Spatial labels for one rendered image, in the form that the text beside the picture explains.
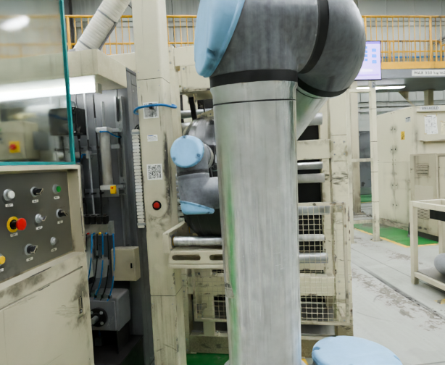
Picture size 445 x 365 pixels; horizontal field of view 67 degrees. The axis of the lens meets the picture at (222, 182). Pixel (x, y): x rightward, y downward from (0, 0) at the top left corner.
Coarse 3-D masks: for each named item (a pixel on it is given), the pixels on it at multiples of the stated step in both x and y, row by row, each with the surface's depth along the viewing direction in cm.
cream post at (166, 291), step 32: (160, 0) 159; (160, 32) 157; (160, 64) 157; (160, 96) 157; (160, 128) 158; (160, 160) 159; (160, 192) 160; (160, 224) 161; (160, 256) 162; (160, 288) 163; (160, 320) 164; (160, 352) 165
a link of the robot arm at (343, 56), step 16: (336, 0) 41; (352, 0) 44; (336, 16) 41; (352, 16) 42; (336, 32) 41; (352, 32) 43; (336, 48) 43; (352, 48) 44; (320, 64) 44; (336, 64) 45; (352, 64) 47; (304, 80) 50; (320, 80) 49; (336, 80) 48; (352, 80) 51; (304, 96) 54; (320, 96) 62; (336, 96) 53; (304, 112) 58; (304, 128) 64
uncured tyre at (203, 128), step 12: (204, 120) 150; (192, 132) 143; (204, 132) 142; (216, 156) 135; (192, 216) 142; (204, 216) 140; (216, 216) 140; (192, 228) 150; (204, 228) 146; (216, 228) 145
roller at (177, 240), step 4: (176, 236) 154; (180, 236) 154; (184, 236) 153; (188, 236) 153; (192, 236) 152; (196, 236) 152; (200, 236) 152; (204, 236) 151; (208, 236) 151; (212, 236) 151; (216, 236) 150; (220, 236) 150; (172, 240) 153; (176, 240) 152; (180, 240) 152; (184, 240) 152; (188, 240) 151; (192, 240) 151; (196, 240) 151; (200, 240) 150; (204, 240) 150; (208, 240) 150; (212, 240) 149; (216, 240) 149; (220, 240) 149; (172, 244) 153; (176, 244) 153; (180, 244) 152; (184, 244) 152; (188, 244) 152; (192, 244) 151; (196, 244) 151; (200, 244) 151; (204, 244) 150; (208, 244) 150; (212, 244) 150; (216, 244) 150; (220, 244) 149
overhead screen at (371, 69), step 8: (368, 48) 476; (376, 48) 477; (368, 56) 476; (376, 56) 478; (368, 64) 477; (376, 64) 478; (360, 72) 476; (368, 72) 477; (376, 72) 479; (360, 80) 479; (368, 80) 481; (376, 80) 484
